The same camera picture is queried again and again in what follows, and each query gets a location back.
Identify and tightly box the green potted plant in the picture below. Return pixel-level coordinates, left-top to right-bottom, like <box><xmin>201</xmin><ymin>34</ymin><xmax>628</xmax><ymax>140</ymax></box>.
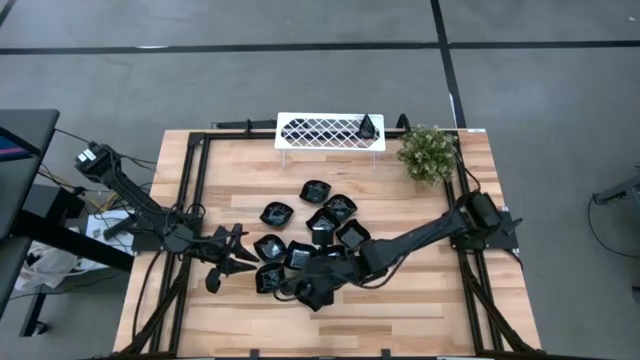
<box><xmin>396</xmin><ymin>124</ymin><xmax>462</xmax><ymax>189</ymax></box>

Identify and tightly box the white wire rack shelf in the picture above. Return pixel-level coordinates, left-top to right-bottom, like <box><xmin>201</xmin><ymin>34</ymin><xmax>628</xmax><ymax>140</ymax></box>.
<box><xmin>274</xmin><ymin>111</ymin><xmax>387</xmax><ymax>170</ymax></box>

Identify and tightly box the black side desk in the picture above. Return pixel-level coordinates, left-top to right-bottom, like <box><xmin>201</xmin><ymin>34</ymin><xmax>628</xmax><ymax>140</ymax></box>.
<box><xmin>0</xmin><ymin>108</ymin><xmax>61</xmax><ymax>321</ymax></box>

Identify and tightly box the black leaf-shaped mini plate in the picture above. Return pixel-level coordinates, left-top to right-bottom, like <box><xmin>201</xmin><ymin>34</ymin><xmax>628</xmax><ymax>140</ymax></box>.
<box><xmin>252</xmin><ymin>233</ymin><xmax>288</xmax><ymax>264</ymax></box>
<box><xmin>298</xmin><ymin>179</ymin><xmax>333</xmax><ymax>205</ymax></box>
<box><xmin>323</xmin><ymin>193</ymin><xmax>359</xmax><ymax>221</ymax></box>
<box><xmin>254</xmin><ymin>262</ymin><xmax>287</xmax><ymax>295</ymax></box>
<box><xmin>259</xmin><ymin>201</ymin><xmax>295</xmax><ymax>229</ymax></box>

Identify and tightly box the black square mini plate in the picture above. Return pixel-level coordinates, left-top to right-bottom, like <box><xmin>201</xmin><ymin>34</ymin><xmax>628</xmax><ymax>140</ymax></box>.
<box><xmin>283</xmin><ymin>240</ymin><xmax>318</xmax><ymax>272</ymax></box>
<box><xmin>335</xmin><ymin>218</ymin><xmax>372</xmax><ymax>251</ymax></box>
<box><xmin>305</xmin><ymin>207</ymin><xmax>342</xmax><ymax>235</ymax></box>

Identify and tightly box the black desk leg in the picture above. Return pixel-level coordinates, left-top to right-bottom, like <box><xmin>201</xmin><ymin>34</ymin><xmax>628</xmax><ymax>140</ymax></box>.
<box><xmin>12</xmin><ymin>184</ymin><xmax>135</xmax><ymax>337</ymax></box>

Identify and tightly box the grey stand leg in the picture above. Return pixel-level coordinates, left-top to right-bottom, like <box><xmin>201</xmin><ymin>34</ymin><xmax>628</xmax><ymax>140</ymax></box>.
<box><xmin>592</xmin><ymin>174</ymin><xmax>640</xmax><ymax>206</ymax></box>

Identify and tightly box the laptop with blue screen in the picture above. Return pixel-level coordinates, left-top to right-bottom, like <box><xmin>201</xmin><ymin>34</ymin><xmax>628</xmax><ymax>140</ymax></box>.
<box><xmin>0</xmin><ymin>127</ymin><xmax>42</xmax><ymax>162</ymax></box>

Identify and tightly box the white plastic bag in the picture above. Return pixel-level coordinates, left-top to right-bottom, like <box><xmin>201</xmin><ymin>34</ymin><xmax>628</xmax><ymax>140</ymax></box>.
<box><xmin>13</xmin><ymin>239</ymin><xmax>99</xmax><ymax>292</ymax></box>

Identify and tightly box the black aluminium table frame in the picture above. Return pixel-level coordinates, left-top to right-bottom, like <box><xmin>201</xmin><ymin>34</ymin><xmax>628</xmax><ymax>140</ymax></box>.
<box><xmin>112</xmin><ymin>118</ymin><xmax>544</xmax><ymax>360</ymax></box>

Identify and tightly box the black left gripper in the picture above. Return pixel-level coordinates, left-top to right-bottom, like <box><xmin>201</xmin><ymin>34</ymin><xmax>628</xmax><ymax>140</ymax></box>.
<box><xmin>198</xmin><ymin>224</ymin><xmax>261</xmax><ymax>295</ymax></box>

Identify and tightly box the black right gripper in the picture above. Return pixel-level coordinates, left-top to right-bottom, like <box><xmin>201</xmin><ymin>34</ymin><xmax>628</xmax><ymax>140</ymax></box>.
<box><xmin>280</xmin><ymin>228</ymin><xmax>374</xmax><ymax>312</ymax></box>

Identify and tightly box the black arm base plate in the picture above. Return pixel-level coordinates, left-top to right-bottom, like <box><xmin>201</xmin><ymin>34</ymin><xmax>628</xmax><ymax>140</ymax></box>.
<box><xmin>130</xmin><ymin>219</ymin><xmax>202</xmax><ymax>254</ymax></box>
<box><xmin>446</xmin><ymin>207</ymin><xmax>520</xmax><ymax>251</ymax></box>

